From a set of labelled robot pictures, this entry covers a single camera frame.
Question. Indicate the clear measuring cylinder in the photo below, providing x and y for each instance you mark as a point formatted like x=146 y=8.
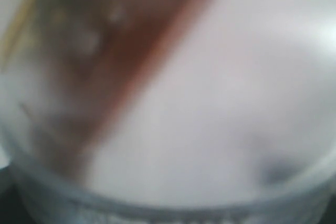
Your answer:
x=231 y=120

